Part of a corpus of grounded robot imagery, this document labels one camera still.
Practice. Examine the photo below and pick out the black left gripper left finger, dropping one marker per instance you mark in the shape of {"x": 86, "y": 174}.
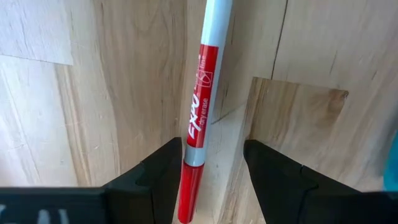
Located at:
{"x": 155, "y": 193}

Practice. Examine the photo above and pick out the red Expo marker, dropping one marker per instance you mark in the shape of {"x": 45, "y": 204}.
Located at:
{"x": 203, "y": 93}

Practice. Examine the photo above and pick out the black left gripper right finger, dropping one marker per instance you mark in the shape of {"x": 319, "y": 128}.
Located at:
{"x": 280, "y": 193}

